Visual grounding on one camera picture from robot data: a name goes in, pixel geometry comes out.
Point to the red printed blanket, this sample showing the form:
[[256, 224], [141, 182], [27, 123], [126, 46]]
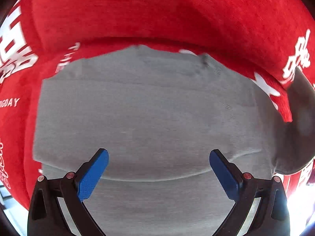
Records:
[[147, 12]]

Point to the grey fuzzy sweater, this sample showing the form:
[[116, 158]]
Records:
[[152, 118]]

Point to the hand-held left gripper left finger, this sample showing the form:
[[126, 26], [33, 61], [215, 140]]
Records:
[[92, 177]]

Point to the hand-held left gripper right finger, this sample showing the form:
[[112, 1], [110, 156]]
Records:
[[224, 177]]

